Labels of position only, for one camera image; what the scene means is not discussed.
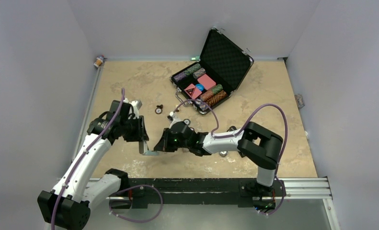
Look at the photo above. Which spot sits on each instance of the chip stack by wall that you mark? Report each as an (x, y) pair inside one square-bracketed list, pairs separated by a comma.
[(299, 101)]

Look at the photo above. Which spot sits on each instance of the brown poker chip left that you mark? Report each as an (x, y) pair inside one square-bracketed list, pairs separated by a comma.
[(158, 111)]

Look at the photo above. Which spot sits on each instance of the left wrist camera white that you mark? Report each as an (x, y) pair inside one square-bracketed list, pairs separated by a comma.
[(134, 110)]

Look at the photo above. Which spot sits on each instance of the black stapler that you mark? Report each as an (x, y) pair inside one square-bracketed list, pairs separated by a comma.
[(233, 128)]

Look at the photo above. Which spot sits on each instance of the small orange bottle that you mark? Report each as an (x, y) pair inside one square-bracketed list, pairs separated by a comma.
[(99, 61)]

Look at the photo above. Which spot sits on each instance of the blue poker chip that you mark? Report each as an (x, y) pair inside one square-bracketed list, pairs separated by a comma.
[(187, 121)]

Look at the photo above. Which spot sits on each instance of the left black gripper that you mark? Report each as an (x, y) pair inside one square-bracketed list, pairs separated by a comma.
[(140, 134)]

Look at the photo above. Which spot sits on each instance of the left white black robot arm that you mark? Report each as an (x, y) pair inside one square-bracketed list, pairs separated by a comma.
[(70, 202)]

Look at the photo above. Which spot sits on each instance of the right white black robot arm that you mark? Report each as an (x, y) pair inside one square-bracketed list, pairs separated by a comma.
[(260, 145)]

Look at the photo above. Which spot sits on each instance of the pink card deck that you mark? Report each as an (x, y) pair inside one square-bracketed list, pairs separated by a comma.
[(206, 82)]

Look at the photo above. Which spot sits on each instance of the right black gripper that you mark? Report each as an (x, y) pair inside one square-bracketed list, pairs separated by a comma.
[(164, 145)]

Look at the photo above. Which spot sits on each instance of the light blue stapler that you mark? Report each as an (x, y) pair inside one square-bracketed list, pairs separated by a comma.
[(152, 153)]

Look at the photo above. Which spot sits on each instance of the black poker chip case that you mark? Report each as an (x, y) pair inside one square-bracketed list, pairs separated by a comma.
[(224, 62)]

